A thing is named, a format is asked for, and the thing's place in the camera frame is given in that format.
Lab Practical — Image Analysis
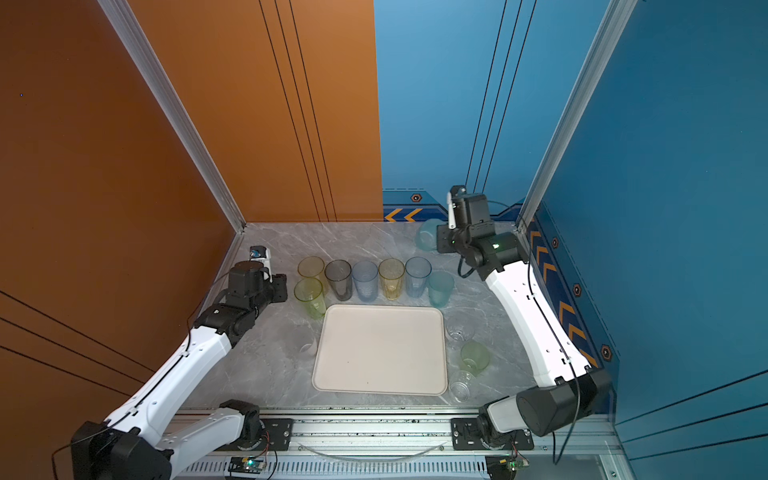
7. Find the left green circuit board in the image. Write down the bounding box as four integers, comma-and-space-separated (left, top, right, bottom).
227, 456, 268, 476

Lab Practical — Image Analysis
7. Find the clear textured cup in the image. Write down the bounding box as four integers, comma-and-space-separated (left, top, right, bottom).
296, 331, 318, 359

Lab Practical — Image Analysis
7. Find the grey smoked cup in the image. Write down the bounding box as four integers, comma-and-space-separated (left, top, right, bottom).
324, 259, 353, 302

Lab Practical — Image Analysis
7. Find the light blue cup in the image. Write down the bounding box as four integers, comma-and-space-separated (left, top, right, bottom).
405, 256, 432, 298
352, 260, 379, 303

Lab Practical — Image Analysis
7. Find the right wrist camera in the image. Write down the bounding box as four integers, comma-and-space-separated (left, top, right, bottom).
446, 185, 466, 230

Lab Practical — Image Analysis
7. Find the teal textured cup front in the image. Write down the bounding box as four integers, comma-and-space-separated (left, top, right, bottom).
428, 271, 455, 309

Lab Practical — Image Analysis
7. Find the cream rectangular tray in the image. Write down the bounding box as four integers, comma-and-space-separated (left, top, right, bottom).
312, 304, 448, 396

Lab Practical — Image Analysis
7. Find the light green cup right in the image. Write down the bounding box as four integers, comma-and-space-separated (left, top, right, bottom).
460, 340, 491, 376

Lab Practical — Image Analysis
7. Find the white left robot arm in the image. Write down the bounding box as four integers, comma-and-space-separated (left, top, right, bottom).
69, 246, 288, 479

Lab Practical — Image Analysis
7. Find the clear faceted cup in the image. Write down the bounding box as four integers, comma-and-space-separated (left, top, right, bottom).
445, 322, 475, 344

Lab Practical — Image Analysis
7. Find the left aluminium corner post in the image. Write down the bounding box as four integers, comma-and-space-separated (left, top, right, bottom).
98, 0, 246, 234

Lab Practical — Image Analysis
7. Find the light blue cup left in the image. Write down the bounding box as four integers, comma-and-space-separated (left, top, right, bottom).
352, 260, 379, 303

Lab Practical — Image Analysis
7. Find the yellow-brown tinted cup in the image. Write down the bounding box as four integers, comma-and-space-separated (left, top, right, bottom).
297, 256, 326, 282

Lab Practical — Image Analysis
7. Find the light blue cup right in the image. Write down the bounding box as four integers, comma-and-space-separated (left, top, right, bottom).
405, 256, 432, 298

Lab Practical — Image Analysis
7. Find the aluminium corner post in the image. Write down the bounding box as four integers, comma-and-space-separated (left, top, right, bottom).
515, 0, 638, 233
98, 0, 246, 234

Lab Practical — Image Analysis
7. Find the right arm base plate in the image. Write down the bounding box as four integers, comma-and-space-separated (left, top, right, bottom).
450, 417, 535, 451

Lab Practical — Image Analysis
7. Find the teal textured cup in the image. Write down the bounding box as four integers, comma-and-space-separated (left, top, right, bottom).
414, 218, 446, 252
428, 271, 455, 309

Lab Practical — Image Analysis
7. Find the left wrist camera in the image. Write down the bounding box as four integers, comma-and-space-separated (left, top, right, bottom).
249, 245, 272, 279

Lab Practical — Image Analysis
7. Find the yellow tinted cup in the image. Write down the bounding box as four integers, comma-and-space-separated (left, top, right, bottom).
378, 258, 405, 301

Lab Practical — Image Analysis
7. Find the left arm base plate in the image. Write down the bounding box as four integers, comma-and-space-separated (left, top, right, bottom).
216, 418, 294, 453

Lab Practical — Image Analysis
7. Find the right circuit board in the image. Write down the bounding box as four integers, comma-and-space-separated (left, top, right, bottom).
485, 456, 530, 480

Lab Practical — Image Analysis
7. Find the aluminium front rail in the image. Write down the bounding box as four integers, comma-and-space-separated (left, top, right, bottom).
166, 408, 634, 479

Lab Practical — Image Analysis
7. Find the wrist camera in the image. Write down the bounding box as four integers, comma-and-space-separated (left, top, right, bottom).
446, 185, 466, 230
249, 245, 272, 279

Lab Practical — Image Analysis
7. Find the clear cup front right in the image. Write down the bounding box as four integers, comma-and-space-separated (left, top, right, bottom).
448, 370, 477, 403

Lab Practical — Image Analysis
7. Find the right aluminium corner post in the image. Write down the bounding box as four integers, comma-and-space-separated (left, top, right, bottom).
515, 0, 638, 233

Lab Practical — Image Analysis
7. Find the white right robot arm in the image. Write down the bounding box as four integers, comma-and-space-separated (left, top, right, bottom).
437, 185, 612, 448

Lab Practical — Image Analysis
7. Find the green tinted cup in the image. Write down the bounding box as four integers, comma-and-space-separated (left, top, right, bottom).
294, 277, 326, 320

